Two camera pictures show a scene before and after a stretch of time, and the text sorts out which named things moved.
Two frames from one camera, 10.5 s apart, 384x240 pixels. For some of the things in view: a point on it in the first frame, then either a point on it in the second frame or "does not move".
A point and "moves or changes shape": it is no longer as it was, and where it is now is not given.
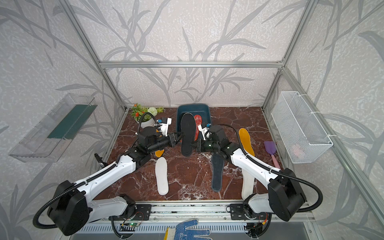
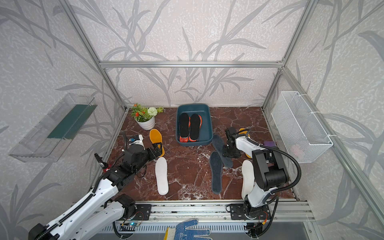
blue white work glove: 180,233 does not move
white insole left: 161,167 does not move
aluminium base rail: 197,212 does not move
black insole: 188,130 moves or changes shape
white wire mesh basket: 297,129 does not move
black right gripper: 201,142 -> 224,153
